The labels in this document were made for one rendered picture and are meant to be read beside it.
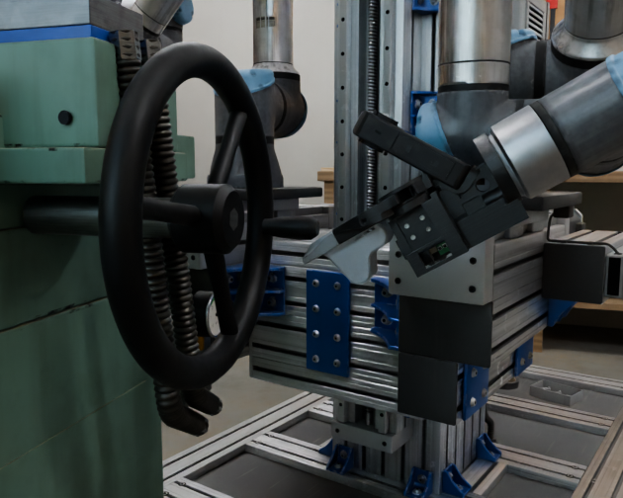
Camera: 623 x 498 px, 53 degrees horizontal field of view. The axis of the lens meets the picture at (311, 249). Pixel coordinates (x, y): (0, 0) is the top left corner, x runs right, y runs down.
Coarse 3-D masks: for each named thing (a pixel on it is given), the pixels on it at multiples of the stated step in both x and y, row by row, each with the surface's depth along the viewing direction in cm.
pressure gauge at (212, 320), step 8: (200, 296) 82; (208, 296) 82; (200, 304) 81; (208, 304) 81; (200, 312) 81; (208, 312) 80; (216, 312) 83; (200, 320) 81; (208, 320) 80; (216, 320) 83; (200, 328) 81; (208, 328) 81; (216, 328) 83; (200, 336) 83; (208, 336) 82; (216, 336) 83; (200, 344) 84
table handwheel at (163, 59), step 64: (192, 64) 47; (128, 128) 41; (256, 128) 61; (128, 192) 40; (192, 192) 52; (256, 192) 64; (128, 256) 40; (256, 256) 64; (128, 320) 42; (256, 320) 62; (192, 384) 50
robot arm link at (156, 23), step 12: (144, 0) 124; (156, 0) 123; (168, 0) 124; (180, 0) 126; (144, 12) 124; (156, 12) 125; (168, 12) 126; (144, 24) 125; (156, 24) 126; (144, 36) 127; (156, 36) 128
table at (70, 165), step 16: (0, 128) 54; (0, 144) 54; (192, 144) 89; (0, 160) 52; (16, 160) 52; (32, 160) 51; (48, 160) 51; (64, 160) 50; (80, 160) 50; (96, 160) 51; (176, 160) 65; (192, 160) 89; (0, 176) 52; (16, 176) 52; (32, 176) 52; (48, 176) 51; (64, 176) 51; (80, 176) 50; (96, 176) 52; (176, 176) 65; (192, 176) 89
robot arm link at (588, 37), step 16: (576, 0) 77; (592, 0) 76; (608, 0) 75; (576, 16) 79; (592, 16) 77; (608, 16) 77; (560, 32) 83; (576, 32) 80; (592, 32) 79; (608, 32) 78; (560, 48) 83; (576, 48) 81; (592, 48) 80; (608, 48) 79; (560, 64) 84; (576, 64) 82; (592, 64) 81; (560, 80) 85
